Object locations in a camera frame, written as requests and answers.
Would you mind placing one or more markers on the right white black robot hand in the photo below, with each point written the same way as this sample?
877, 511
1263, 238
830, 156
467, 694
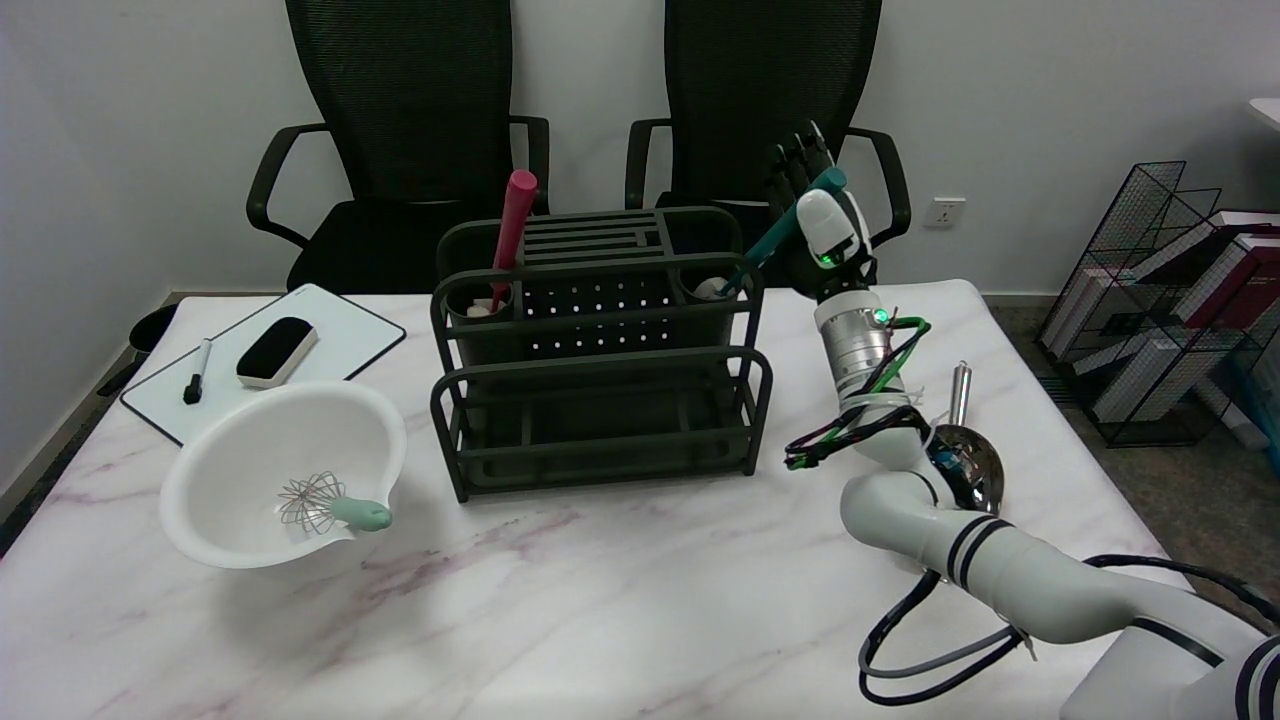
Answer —
832, 225

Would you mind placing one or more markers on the white book stack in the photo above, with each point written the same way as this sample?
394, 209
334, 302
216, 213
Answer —
1140, 375

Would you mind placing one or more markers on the black book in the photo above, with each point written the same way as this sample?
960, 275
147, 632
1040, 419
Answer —
1195, 255

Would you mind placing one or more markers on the black mesh office chair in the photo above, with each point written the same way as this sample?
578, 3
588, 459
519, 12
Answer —
410, 100
730, 90

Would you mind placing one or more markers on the maroon book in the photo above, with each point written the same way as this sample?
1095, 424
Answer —
1235, 285

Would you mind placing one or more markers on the white plastic mixing bowl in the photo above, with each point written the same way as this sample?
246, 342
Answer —
250, 450

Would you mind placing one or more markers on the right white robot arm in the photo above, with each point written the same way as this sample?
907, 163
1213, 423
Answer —
1040, 590

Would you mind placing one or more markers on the shiny steel ladle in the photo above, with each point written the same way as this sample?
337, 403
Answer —
985, 470

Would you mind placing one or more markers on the dark green dish rack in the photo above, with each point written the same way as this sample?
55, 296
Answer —
600, 440

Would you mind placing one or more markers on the white wall socket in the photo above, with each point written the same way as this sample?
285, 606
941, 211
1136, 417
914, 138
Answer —
944, 213

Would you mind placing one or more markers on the black whiteboard marker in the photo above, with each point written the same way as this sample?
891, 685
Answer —
196, 378

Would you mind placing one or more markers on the small white whiteboard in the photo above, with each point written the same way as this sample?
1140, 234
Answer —
340, 335

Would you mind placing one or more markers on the black whiteboard eraser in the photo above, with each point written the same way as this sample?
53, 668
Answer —
277, 350

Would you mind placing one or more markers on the white desk corner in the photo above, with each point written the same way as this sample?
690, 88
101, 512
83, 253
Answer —
1268, 112

